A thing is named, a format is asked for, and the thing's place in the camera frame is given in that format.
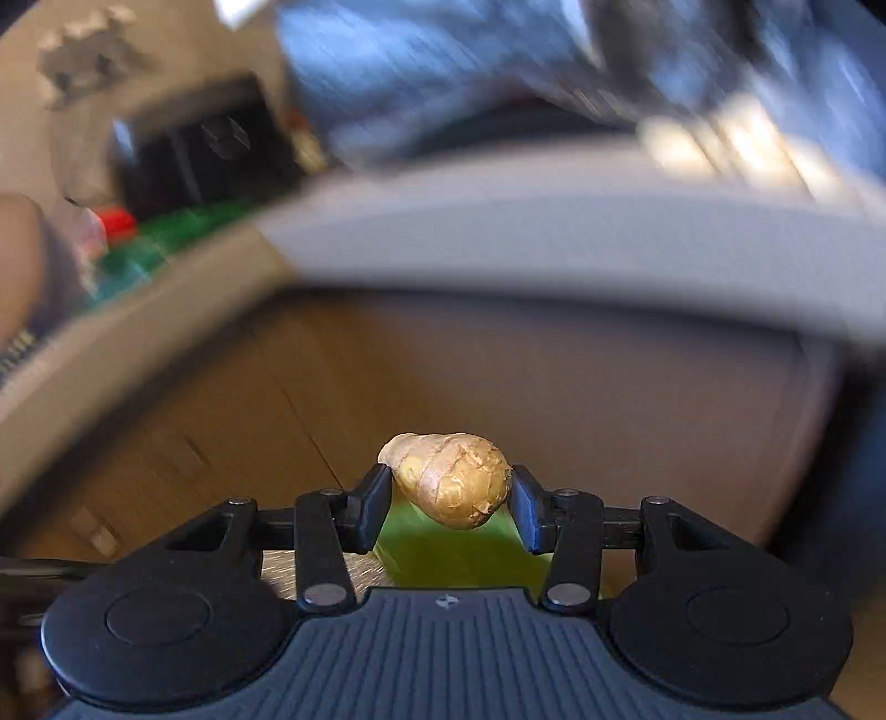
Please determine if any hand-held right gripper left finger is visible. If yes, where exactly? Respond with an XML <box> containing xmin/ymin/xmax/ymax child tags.
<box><xmin>166</xmin><ymin>462</ymin><xmax>395</xmax><ymax>616</ymax></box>

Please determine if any white wall outlet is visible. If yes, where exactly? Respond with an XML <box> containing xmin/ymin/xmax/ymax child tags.
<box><xmin>34</xmin><ymin>7</ymin><xmax>140</xmax><ymax>108</ymax></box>

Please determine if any large green snack packet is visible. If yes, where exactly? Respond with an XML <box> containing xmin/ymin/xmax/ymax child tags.
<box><xmin>138</xmin><ymin>199</ymin><xmax>274</xmax><ymax>245</ymax></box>

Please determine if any green plastic bag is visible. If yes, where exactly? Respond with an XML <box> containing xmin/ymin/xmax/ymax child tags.
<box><xmin>370</xmin><ymin>502</ymin><xmax>610</xmax><ymax>600</ymax></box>

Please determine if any plastic covered dark appliance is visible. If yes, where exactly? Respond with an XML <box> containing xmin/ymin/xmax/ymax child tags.
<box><xmin>277</xmin><ymin>0</ymin><xmax>886</xmax><ymax>174</ymax></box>

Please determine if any ginger root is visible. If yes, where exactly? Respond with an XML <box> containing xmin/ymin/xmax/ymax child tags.
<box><xmin>377</xmin><ymin>432</ymin><xmax>513</xmax><ymax>531</ymax></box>

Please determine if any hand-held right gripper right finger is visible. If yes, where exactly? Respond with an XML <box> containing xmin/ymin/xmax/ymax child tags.
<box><xmin>508</xmin><ymin>462</ymin><xmax>721</xmax><ymax>611</ymax></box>

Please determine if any black rice cooker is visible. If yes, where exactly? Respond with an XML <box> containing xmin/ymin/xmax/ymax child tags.
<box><xmin>111</xmin><ymin>75</ymin><xmax>298</xmax><ymax>219</ymax></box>

